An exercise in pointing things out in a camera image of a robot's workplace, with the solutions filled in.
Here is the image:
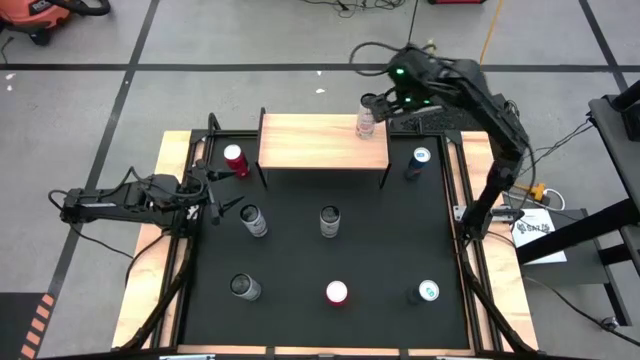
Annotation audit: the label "red Coca-Cola Zero can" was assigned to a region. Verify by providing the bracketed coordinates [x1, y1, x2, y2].
[222, 143, 251, 179]
[324, 279, 350, 308]

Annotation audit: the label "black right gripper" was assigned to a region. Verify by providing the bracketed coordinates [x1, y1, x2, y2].
[368, 87, 441, 123]

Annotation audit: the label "silver Celsius can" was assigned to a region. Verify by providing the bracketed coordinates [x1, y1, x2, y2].
[228, 272, 263, 303]

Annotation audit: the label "yellow power plug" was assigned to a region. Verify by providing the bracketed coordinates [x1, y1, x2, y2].
[517, 182, 549, 201]

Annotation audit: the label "black floor cable tangle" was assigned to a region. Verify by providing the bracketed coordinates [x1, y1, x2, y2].
[299, 0, 407, 19]

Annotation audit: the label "black orange striped mat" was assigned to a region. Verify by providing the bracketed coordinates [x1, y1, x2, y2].
[0, 292, 57, 360]

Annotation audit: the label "dark can white lid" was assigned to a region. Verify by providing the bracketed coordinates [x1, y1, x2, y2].
[406, 278, 441, 306]

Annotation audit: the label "white Celsius energy can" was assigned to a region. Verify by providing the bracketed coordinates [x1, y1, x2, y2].
[318, 204, 342, 240]

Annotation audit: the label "black table mat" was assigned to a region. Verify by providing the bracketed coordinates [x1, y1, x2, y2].
[179, 134, 471, 351]

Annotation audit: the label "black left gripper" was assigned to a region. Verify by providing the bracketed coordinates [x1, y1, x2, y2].
[187, 159, 246, 226]

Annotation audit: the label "white Celsius Peach Vibe can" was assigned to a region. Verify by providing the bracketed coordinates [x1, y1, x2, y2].
[238, 203, 269, 239]
[354, 93, 379, 141]

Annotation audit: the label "yellow power cord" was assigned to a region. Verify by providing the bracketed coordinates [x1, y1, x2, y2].
[478, 0, 504, 66]

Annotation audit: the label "white printed paper sheet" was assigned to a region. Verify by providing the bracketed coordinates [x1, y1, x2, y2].
[510, 207, 569, 266]

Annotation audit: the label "black metal stand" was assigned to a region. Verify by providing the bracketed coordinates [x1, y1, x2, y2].
[514, 92, 640, 327]

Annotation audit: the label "orange shop vacuum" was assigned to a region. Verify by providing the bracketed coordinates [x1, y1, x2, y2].
[0, 0, 112, 47]

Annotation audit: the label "wooden shelf black metal legs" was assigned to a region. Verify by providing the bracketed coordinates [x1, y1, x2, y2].
[255, 106, 393, 191]

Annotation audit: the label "black perforated panel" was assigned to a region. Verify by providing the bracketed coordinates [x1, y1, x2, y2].
[389, 107, 481, 134]

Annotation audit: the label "black overhead cable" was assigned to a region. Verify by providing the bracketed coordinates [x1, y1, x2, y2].
[407, 0, 421, 46]

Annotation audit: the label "blue Red Bull can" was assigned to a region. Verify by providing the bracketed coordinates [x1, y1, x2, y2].
[403, 146, 432, 182]

